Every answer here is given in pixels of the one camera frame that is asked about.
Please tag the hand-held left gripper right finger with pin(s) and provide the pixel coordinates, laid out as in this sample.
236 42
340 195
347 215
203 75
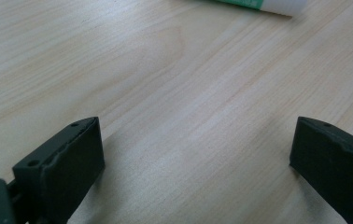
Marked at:
333 165

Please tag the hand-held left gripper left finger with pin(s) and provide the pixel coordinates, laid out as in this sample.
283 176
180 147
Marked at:
62 174

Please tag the green and white glue stick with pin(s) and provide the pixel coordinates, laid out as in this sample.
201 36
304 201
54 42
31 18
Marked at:
277 4

